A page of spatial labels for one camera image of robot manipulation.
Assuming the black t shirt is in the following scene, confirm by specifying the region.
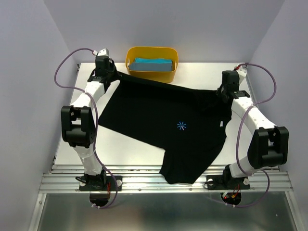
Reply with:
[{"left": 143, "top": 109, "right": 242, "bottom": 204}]
[{"left": 98, "top": 73, "right": 232, "bottom": 184}]

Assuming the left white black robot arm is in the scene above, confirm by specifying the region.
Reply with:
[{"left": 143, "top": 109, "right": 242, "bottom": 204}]
[{"left": 61, "top": 49, "right": 117, "bottom": 191}]

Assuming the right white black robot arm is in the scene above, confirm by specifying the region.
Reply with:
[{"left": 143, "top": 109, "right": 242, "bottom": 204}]
[{"left": 212, "top": 70, "right": 289, "bottom": 189}]

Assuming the grey blue folded t shirt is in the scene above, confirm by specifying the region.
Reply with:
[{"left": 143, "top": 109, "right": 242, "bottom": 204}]
[{"left": 128, "top": 62, "right": 173, "bottom": 72}]

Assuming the teal folded t shirt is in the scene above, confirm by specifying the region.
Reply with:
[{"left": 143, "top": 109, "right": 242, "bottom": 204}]
[{"left": 134, "top": 57, "right": 173, "bottom": 64}]

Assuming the yellow plastic basket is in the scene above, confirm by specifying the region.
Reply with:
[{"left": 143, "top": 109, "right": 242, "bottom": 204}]
[{"left": 126, "top": 47, "right": 179, "bottom": 83}]

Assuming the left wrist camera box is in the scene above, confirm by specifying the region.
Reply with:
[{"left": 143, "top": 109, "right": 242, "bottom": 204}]
[{"left": 96, "top": 48, "right": 109, "bottom": 57}]

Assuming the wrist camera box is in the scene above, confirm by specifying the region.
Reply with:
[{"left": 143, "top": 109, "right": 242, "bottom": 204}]
[
  {"left": 235, "top": 67, "right": 247, "bottom": 82},
  {"left": 96, "top": 48, "right": 109, "bottom": 57}
]

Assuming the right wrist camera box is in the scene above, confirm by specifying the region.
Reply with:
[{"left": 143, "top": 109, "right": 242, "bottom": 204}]
[{"left": 235, "top": 67, "right": 247, "bottom": 82}]

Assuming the right aluminium side rail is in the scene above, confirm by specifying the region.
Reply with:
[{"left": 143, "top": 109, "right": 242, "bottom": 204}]
[{"left": 242, "top": 62, "right": 280, "bottom": 171}]

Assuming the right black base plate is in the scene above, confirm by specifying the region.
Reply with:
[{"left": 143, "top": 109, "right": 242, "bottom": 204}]
[{"left": 204, "top": 175, "right": 250, "bottom": 191}]

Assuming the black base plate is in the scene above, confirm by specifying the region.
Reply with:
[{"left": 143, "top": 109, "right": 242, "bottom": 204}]
[
  {"left": 75, "top": 175, "right": 116, "bottom": 192},
  {"left": 204, "top": 175, "right": 250, "bottom": 191}
]

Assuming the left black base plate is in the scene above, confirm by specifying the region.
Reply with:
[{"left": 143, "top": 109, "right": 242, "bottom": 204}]
[{"left": 75, "top": 175, "right": 116, "bottom": 192}]

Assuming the aluminium front rail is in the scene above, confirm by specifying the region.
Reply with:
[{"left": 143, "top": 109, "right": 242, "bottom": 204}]
[{"left": 39, "top": 165, "right": 293, "bottom": 193}]

